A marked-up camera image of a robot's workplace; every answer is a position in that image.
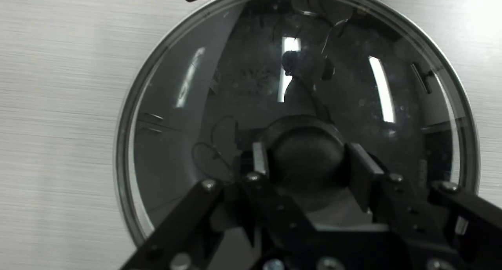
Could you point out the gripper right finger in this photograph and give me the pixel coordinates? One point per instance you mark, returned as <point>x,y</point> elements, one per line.
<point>415,211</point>

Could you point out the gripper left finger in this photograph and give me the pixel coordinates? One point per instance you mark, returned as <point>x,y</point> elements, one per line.
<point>251,207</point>

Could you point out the glass lid with black knob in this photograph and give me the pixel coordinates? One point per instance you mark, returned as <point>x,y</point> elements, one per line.
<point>298,117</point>

